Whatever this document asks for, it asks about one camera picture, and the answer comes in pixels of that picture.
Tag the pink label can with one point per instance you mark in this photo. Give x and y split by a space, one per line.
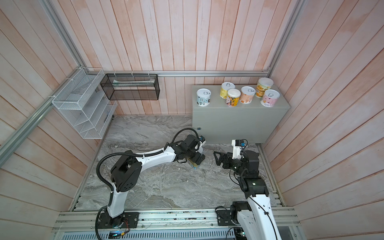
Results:
270 98

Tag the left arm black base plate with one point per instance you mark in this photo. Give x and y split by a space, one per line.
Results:
125 220

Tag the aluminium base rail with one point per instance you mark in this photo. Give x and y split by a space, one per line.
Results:
147 220

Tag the left aluminium frame rail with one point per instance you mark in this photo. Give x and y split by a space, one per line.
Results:
20 135

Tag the grey metal cabinet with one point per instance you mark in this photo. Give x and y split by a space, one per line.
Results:
221 124

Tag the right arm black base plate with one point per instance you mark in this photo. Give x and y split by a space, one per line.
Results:
224 218

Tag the white wire mesh shelf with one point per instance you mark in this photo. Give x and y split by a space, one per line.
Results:
84 104

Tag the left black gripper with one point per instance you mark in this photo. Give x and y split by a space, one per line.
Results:
195 158

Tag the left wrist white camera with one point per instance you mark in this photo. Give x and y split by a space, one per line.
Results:
201 142

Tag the small brown white-lid can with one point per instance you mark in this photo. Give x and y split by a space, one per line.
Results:
233 96

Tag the orange yellow label can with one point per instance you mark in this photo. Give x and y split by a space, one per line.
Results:
263 85

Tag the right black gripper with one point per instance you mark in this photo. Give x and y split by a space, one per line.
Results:
228 156

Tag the horizontal aluminium wall rail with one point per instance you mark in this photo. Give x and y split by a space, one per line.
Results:
196 73

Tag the brown label can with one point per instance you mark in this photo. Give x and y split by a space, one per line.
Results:
247 94

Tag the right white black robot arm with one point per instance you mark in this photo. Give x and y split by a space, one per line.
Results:
254 215

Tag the black mesh wall basket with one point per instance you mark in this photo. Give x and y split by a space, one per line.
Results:
131 87

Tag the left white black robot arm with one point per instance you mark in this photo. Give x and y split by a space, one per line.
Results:
125 173

